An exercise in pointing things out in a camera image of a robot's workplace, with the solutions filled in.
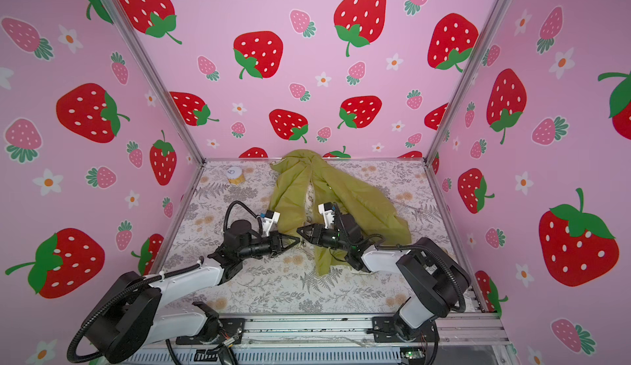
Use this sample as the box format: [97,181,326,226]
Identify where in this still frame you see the aluminium corner post left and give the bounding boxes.
[101,0,205,166]

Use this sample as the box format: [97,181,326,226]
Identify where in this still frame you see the small white yellow cup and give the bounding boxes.
[226,166,246,185]

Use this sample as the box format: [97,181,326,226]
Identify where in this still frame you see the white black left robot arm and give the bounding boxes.
[67,220,300,363]

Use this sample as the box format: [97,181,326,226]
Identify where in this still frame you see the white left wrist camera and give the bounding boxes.
[261,210,280,237]

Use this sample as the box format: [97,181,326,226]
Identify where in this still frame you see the aluminium corner post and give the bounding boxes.
[425,0,513,167]
[101,0,205,166]

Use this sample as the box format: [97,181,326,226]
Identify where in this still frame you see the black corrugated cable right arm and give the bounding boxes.
[324,201,467,314]

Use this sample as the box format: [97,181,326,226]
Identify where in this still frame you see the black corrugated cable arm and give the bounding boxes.
[324,201,467,314]
[66,200,265,364]

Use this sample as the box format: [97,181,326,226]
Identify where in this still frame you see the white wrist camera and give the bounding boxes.
[261,210,280,237]
[318,202,337,230]

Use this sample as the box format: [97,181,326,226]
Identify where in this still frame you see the aluminium corner post right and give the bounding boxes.
[425,0,513,167]

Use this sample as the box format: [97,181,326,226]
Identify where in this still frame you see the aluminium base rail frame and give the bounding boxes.
[117,312,514,365]

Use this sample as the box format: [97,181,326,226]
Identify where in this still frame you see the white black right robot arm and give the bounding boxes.
[297,215,472,341]

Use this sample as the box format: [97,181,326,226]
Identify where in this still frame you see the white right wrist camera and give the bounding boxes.
[318,202,337,230]

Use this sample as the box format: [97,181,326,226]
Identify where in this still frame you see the green zip-up jacket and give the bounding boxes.
[269,149,412,277]

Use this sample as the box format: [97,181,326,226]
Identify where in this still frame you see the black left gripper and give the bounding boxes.
[237,232,299,262]

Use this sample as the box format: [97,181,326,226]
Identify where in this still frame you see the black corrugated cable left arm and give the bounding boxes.
[66,200,265,364]

